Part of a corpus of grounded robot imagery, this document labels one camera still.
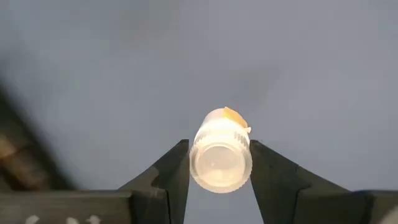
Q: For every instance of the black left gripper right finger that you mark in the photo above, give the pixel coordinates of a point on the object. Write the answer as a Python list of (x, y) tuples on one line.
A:
[(280, 199)]

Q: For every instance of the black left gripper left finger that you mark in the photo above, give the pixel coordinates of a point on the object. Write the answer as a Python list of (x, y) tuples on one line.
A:
[(161, 199)]

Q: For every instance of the small orange bottle white cap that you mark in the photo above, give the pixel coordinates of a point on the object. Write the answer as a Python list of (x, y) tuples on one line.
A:
[(220, 161)]

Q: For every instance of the blue table mat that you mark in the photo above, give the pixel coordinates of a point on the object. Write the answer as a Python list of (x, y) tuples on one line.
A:
[(280, 62)]

